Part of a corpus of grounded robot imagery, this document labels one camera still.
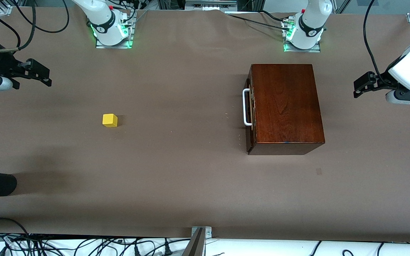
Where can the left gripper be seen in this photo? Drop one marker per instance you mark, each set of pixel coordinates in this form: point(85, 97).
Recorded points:
point(382, 84)

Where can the yellow cube block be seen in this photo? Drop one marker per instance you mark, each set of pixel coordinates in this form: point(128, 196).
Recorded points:
point(109, 121)

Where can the dark wooden drawer cabinet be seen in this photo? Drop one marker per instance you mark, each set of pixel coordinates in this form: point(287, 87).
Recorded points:
point(287, 106)

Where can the grey metal rack unit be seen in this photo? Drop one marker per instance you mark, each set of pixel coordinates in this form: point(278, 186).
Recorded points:
point(210, 6)

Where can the black power plug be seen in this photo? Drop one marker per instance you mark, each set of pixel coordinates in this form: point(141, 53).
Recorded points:
point(137, 251)
point(168, 250)

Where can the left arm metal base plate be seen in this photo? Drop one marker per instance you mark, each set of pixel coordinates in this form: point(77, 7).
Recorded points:
point(303, 50)

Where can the small metal corner bracket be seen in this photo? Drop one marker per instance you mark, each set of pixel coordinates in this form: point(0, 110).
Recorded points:
point(208, 233)

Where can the dark camera support bar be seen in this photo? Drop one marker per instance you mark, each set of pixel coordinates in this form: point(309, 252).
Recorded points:
point(195, 247)

